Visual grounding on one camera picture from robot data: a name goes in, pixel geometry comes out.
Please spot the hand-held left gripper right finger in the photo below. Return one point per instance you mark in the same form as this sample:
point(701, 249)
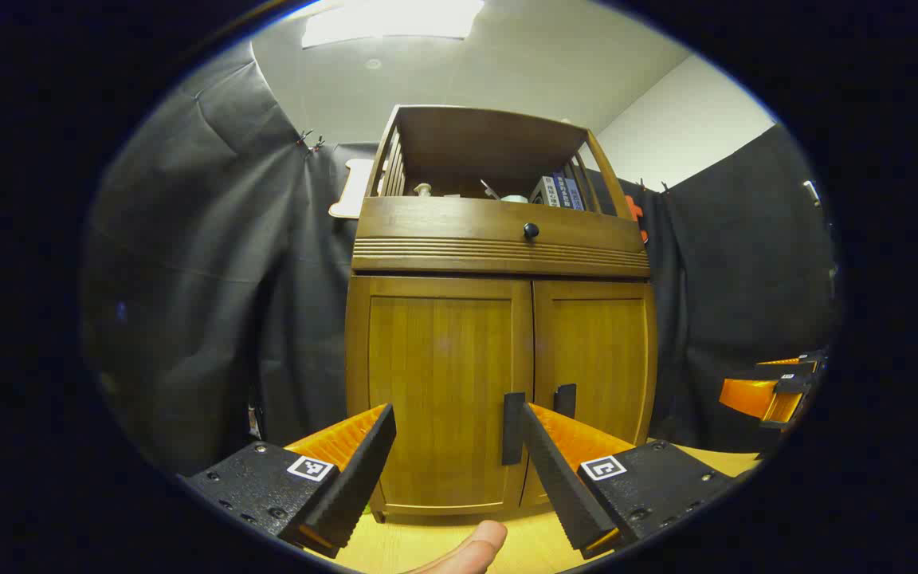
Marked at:
point(559, 486)

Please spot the black backdrop cloth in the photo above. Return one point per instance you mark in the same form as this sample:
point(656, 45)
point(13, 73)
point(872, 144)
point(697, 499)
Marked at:
point(212, 279)

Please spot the thin white utensil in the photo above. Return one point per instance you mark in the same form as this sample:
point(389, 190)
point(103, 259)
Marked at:
point(489, 190)

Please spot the light blue book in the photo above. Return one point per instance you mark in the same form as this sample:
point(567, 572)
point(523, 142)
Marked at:
point(577, 195)

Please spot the wooden double-door shoe cabinet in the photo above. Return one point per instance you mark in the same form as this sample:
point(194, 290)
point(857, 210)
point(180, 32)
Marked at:
point(443, 239)

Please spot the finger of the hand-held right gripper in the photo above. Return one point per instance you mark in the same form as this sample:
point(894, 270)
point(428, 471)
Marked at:
point(794, 368)
point(750, 397)

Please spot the wooden cabinet drawer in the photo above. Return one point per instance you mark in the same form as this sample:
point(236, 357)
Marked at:
point(443, 219)

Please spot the ceiling light panel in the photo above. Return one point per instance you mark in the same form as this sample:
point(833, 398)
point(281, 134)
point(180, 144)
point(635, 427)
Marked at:
point(395, 20)

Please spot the wooden cabinet door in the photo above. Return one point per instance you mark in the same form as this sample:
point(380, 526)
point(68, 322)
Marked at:
point(598, 351)
point(439, 367)

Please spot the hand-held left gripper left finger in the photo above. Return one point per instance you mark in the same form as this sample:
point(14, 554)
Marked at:
point(355, 486)

